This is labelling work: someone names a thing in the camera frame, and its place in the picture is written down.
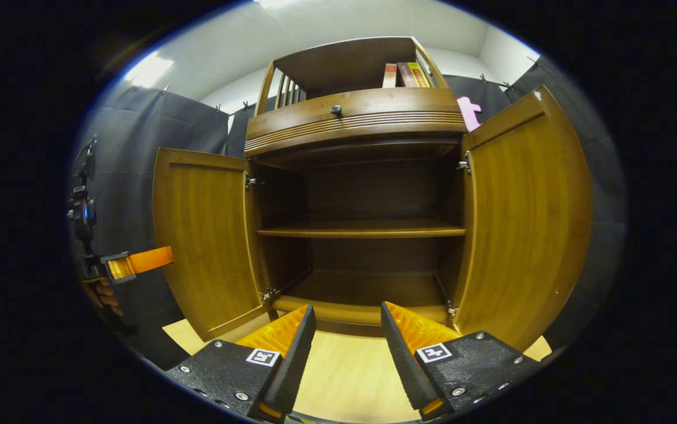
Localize small ceiling light panel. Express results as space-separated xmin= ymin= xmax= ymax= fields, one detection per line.
xmin=124 ymin=54 xmax=175 ymax=89

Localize wooden cabinet shelf board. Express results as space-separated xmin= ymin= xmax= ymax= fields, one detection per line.
xmin=257 ymin=221 xmax=467 ymax=239

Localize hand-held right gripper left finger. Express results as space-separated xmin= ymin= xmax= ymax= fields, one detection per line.
xmin=164 ymin=303 xmax=317 ymax=420

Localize wooden cabinet door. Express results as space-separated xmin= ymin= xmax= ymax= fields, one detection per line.
xmin=151 ymin=147 xmax=268 ymax=342
xmin=453 ymin=85 xmax=593 ymax=352

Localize black backdrop cloth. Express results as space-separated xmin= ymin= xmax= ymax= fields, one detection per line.
xmin=69 ymin=56 xmax=628 ymax=369

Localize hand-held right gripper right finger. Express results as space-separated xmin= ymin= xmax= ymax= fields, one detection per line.
xmin=379 ymin=300 xmax=542 ymax=420

